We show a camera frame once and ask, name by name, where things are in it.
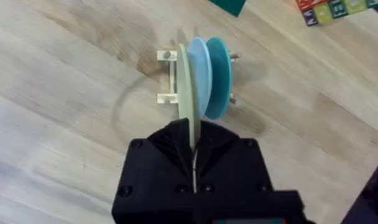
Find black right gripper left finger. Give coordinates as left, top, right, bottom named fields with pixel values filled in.
left=114, top=118, right=196, bottom=202

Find small pale peg rack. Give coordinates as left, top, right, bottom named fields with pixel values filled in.
left=156, top=49, right=241, bottom=105

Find light blue plate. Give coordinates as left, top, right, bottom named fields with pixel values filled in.
left=186, top=36, right=213, bottom=118

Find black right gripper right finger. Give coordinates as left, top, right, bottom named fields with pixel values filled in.
left=195, top=119, right=274, bottom=194

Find teal plate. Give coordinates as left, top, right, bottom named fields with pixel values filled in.
left=203, top=37, right=233, bottom=121

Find green board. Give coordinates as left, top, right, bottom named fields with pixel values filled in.
left=208, top=0, right=247, bottom=17

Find pale green plate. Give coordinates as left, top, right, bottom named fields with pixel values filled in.
left=175, top=43, right=203, bottom=151

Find colourful toy blocks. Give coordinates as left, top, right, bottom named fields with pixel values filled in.
left=295, top=0, right=378, bottom=27

